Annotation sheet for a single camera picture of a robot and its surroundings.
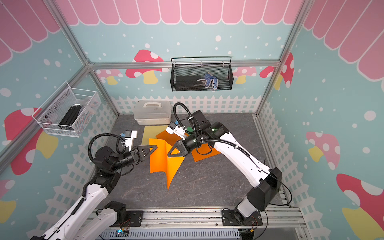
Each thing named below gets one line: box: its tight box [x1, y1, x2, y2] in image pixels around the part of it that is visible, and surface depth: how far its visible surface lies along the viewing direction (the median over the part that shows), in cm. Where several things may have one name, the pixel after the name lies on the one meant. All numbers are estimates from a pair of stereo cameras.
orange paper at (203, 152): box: [191, 143, 221, 163], surface depth 60 cm
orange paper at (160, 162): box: [149, 138, 185, 191], surface depth 66 cm
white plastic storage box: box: [133, 100, 172, 125], surface depth 111 cm
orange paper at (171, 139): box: [156, 130, 182, 147], surface depth 61 cm
